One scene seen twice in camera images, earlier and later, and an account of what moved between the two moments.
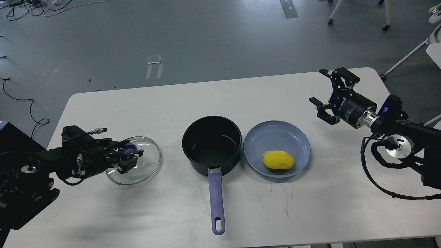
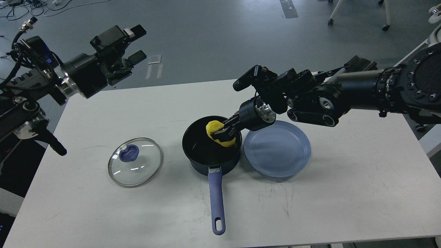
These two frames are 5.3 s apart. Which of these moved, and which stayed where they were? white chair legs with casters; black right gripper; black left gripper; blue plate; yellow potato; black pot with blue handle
Moved: yellow potato; black left gripper; black right gripper
Stayed: black pot with blue handle; blue plate; white chair legs with casters
